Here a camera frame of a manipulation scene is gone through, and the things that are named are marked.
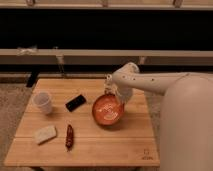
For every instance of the white plastic cup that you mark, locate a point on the white plastic cup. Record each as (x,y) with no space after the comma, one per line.
(42,101)

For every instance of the wooden table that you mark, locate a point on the wooden table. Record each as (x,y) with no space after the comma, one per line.
(130,142)

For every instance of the grey horizontal rail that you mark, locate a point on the grey horizontal rail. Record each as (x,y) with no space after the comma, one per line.
(32,56)

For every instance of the dried red chili pepper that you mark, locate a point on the dried red chili pepper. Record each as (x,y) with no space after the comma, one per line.
(69,137)

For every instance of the black rectangular block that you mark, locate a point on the black rectangular block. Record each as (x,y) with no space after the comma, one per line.
(75,103)

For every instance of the orange ceramic bowl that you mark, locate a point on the orange ceramic bowl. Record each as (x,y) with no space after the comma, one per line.
(107,110)

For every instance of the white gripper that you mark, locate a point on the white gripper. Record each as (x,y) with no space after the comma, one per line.
(110,87)

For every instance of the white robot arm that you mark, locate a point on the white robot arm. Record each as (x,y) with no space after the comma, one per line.
(186,123)

